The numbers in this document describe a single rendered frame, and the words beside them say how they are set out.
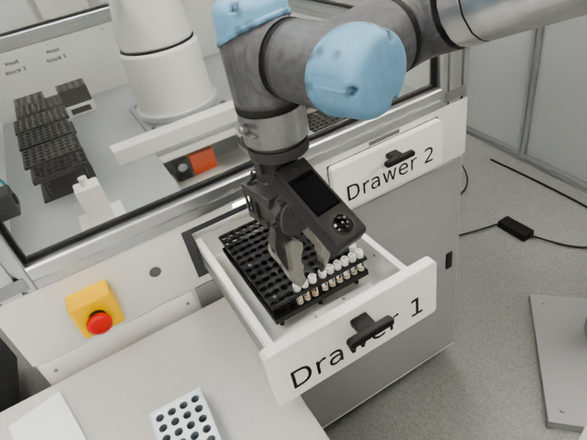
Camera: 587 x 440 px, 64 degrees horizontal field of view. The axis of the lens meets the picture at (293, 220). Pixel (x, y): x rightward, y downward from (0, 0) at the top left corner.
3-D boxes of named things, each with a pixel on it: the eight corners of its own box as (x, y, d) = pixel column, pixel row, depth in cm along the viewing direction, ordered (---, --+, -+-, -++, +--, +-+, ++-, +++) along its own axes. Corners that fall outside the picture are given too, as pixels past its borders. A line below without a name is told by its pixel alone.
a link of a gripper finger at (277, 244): (299, 254, 62) (295, 197, 58) (307, 260, 61) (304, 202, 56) (270, 269, 60) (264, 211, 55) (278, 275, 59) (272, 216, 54)
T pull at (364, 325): (396, 324, 64) (395, 318, 64) (350, 351, 62) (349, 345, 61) (379, 308, 67) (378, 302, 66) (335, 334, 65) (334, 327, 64)
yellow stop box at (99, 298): (127, 322, 82) (110, 294, 78) (86, 343, 80) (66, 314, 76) (120, 305, 86) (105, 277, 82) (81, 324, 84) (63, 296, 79)
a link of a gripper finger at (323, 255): (315, 244, 70) (299, 198, 64) (342, 262, 66) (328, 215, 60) (300, 257, 69) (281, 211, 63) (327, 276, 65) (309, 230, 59)
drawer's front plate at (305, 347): (436, 310, 75) (437, 260, 69) (279, 408, 66) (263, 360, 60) (428, 304, 76) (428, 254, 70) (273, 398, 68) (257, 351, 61)
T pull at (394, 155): (416, 155, 98) (416, 149, 97) (387, 169, 96) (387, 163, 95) (404, 149, 101) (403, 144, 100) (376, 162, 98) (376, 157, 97)
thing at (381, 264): (420, 302, 75) (420, 275, 72) (281, 386, 67) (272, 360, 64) (297, 196, 105) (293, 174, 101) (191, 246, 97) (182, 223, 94)
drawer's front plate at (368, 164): (442, 162, 109) (443, 119, 102) (338, 214, 100) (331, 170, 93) (437, 160, 110) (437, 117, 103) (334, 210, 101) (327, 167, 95)
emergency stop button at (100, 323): (117, 329, 79) (107, 313, 77) (93, 340, 78) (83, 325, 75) (113, 318, 81) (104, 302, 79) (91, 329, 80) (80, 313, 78)
